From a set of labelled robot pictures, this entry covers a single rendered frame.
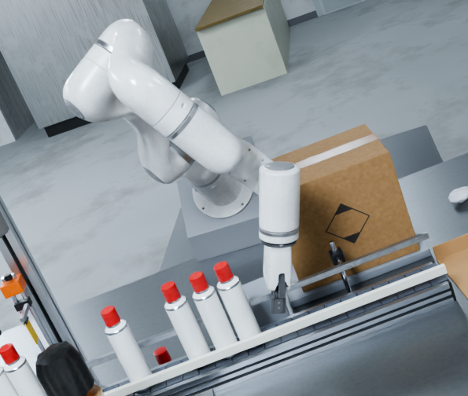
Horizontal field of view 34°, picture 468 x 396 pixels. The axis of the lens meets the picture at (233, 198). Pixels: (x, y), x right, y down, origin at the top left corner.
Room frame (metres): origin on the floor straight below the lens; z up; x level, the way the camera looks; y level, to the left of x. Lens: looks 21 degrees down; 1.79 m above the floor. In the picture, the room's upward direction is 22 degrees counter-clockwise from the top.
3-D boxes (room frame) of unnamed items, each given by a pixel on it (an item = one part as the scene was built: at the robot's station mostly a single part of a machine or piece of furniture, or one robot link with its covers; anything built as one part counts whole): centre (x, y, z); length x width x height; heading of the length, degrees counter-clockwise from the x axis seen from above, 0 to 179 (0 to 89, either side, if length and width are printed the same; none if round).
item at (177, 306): (1.49, 0.20, 0.98); 0.05 x 0.05 x 0.20
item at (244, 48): (8.14, -0.81, 0.34); 2.02 x 0.67 x 0.69; 167
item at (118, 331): (1.49, 0.34, 0.98); 0.05 x 0.05 x 0.20
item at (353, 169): (1.76, -0.23, 0.99); 0.30 x 0.24 x 0.27; 86
